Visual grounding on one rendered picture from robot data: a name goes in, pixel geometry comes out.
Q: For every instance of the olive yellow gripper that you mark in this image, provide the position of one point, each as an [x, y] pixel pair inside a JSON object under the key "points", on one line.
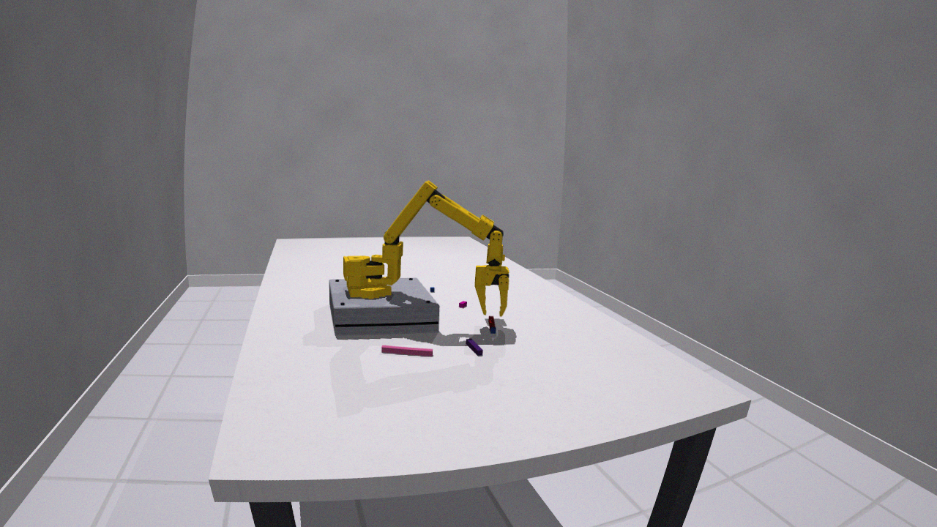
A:
{"points": [[492, 275]]}

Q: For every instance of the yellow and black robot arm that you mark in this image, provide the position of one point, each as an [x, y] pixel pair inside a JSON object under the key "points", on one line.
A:
{"points": [[361, 268]]}

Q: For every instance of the pink flat bar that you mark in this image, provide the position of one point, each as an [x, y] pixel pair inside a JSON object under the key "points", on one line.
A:
{"points": [[406, 350]]}

